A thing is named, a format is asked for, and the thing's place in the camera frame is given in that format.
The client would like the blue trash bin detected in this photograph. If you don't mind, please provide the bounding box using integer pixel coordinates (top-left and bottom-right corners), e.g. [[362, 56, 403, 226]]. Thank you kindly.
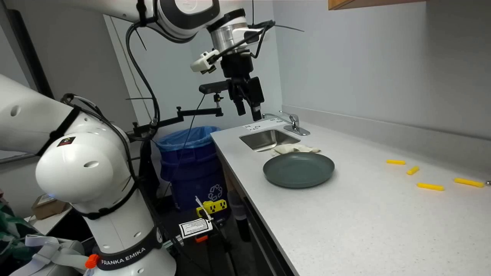
[[155, 125, 227, 212]]

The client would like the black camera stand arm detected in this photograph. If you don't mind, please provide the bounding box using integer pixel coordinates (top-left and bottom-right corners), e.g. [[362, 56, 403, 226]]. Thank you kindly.
[[130, 94, 225, 143]]

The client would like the grey strap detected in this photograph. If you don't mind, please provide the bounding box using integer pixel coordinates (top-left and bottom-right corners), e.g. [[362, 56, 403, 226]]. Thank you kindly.
[[9, 233, 89, 276]]

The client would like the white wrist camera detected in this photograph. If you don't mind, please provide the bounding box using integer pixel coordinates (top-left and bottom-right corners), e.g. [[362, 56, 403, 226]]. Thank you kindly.
[[190, 48, 222, 76]]

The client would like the green cloth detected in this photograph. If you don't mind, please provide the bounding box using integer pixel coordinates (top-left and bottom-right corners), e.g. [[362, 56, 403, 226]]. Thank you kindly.
[[0, 203, 33, 269]]

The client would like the black camera on stand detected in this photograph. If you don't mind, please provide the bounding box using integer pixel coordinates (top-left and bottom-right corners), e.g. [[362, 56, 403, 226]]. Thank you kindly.
[[198, 80, 234, 97]]

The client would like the wooden frame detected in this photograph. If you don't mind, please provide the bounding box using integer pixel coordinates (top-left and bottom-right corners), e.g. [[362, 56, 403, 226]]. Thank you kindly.
[[326, 0, 426, 13]]

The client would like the yellow black label tag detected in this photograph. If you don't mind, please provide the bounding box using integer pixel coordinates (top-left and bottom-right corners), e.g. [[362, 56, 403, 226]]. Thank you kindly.
[[194, 195, 230, 223]]

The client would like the chrome faucet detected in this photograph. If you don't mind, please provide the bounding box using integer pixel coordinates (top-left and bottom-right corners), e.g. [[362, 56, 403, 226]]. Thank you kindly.
[[262, 112, 311, 138]]

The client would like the white labelled box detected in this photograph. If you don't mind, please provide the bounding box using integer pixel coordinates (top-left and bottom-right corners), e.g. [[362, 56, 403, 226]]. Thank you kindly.
[[178, 218, 214, 240]]

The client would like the grey round plate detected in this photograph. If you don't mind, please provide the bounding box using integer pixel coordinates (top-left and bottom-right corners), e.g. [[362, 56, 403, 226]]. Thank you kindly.
[[262, 152, 336, 191]]

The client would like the cardboard box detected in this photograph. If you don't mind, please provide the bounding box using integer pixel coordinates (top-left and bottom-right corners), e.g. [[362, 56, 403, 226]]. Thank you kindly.
[[32, 195, 70, 223]]

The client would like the yellow plastic piece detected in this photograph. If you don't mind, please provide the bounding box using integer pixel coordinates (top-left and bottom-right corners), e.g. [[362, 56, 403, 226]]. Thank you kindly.
[[414, 181, 446, 194], [452, 175, 486, 191]]

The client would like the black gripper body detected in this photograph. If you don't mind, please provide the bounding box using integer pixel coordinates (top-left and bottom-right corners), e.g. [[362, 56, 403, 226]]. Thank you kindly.
[[219, 51, 267, 108]]

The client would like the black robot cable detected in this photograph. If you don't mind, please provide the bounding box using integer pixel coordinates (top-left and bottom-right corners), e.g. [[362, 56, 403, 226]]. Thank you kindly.
[[124, 0, 162, 135]]

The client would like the orange round button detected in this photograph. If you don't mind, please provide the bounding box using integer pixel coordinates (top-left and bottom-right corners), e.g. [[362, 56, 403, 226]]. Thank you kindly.
[[82, 253, 99, 272]]

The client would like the small steel sink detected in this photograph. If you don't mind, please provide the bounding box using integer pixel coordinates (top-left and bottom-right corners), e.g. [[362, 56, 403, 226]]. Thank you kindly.
[[237, 128, 302, 154]]

